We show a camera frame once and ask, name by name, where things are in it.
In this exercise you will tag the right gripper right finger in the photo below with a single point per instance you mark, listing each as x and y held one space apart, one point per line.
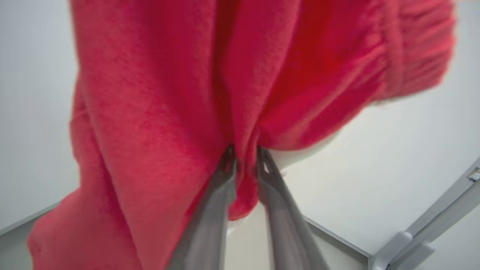
285 225

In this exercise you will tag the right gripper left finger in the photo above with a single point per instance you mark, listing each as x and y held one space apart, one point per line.
210 225

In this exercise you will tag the red garment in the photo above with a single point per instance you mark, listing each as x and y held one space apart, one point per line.
157 97

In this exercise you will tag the grey partition foot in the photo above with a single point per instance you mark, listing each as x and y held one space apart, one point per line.
390 249
416 257

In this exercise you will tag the small white sticker label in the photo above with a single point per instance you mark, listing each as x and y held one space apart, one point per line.
474 174

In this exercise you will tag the aluminium partition bottom rail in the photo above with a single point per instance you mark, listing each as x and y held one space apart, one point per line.
337 238
26 219

